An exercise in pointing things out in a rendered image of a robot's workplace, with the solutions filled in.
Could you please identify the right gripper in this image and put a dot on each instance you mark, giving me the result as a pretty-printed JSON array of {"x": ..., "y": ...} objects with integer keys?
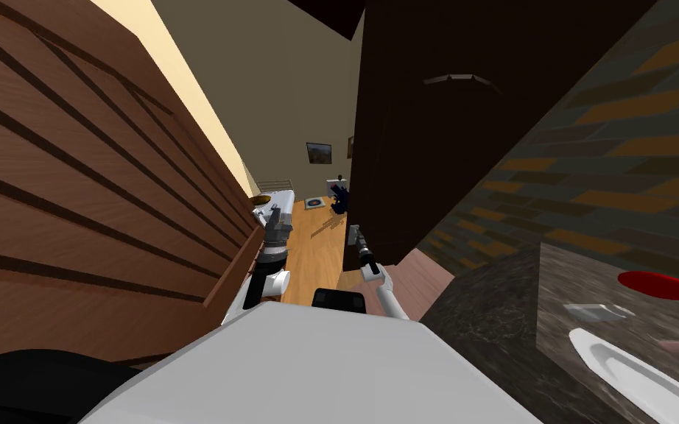
[{"x": 365, "y": 254}]

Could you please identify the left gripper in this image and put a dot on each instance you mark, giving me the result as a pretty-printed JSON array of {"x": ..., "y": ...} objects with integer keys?
[{"x": 277, "y": 235}]

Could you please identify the round blue rug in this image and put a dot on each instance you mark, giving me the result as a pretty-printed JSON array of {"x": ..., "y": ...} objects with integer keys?
[{"x": 314, "y": 202}]

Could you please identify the dark brown cupboard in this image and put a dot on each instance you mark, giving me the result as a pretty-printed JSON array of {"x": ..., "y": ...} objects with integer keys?
[{"x": 434, "y": 176}]

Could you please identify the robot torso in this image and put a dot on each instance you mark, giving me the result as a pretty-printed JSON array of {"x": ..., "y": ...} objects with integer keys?
[{"x": 316, "y": 371}]

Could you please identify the brown slatted wooden cupboard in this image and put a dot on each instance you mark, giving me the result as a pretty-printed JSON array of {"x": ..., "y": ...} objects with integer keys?
[{"x": 80, "y": 194}]

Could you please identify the small grey flat object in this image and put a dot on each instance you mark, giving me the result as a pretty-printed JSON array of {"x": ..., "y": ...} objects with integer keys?
[{"x": 596, "y": 312}]

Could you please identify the red plate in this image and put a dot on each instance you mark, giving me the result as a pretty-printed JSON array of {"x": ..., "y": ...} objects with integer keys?
[{"x": 663, "y": 286}]

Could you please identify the dark framed wall picture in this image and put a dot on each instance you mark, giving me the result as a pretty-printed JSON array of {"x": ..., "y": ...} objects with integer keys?
[{"x": 319, "y": 153}]

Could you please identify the narrow framed wall picture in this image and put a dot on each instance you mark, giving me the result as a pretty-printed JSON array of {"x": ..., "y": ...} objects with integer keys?
[{"x": 350, "y": 147}]

